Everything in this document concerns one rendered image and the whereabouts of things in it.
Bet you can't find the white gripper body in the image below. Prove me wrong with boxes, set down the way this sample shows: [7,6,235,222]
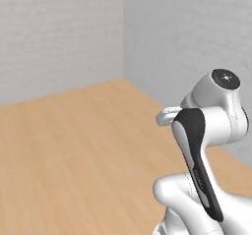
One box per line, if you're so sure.
[156,105,183,128]

